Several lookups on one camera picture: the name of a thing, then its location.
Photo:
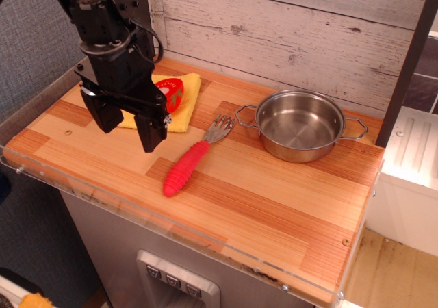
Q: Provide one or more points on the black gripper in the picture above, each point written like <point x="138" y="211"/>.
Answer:
<point x="119" y="78"/>

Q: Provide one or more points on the red toy tomato slice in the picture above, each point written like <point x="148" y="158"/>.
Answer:
<point x="173" y="89"/>

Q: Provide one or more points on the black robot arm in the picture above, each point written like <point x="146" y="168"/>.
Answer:
<point x="116" y="36"/>

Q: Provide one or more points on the yellow folded towel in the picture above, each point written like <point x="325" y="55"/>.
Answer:
<point x="181" y="117"/>

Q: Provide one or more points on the clear acrylic counter guard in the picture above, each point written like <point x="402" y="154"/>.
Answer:
<point x="237" y="241"/>

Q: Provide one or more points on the yellow cloth bottom corner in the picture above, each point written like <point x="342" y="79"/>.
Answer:
<point x="35" y="301"/>

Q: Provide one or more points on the grey toy cabinet front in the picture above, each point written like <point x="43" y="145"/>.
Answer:
<point x="113" y="241"/>

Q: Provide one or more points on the silver button panel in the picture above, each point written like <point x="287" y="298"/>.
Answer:
<point x="169" y="285"/>

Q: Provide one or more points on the stainless steel pot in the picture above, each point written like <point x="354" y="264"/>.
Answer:
<point x="297" y="125"/>

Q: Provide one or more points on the red handled fork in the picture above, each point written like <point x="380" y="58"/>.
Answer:
<point x="181" y="172"/>

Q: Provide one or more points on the dark vertical post right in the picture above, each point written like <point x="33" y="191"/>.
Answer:
<point x="414" y="52"/>

